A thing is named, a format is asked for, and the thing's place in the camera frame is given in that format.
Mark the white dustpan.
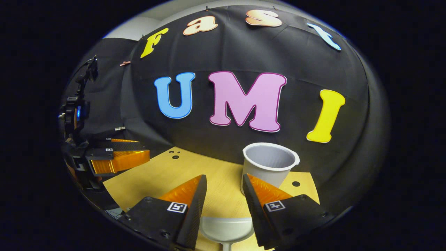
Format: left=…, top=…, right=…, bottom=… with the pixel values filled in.
left=199, top=216, right=255, bottom=251

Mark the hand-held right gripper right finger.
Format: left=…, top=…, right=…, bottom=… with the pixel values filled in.
left=242, top=173, right=330, bottom=251

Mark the wooden desktop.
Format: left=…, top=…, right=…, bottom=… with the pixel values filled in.
left=103, top=146, right=320, bottom=251

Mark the white garbage bin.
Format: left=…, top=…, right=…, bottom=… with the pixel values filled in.
left=240, top=142, right=300, bottom=196

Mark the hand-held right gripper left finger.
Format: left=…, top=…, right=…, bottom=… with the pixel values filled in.
left=120, top=174, right=208, bottom=251

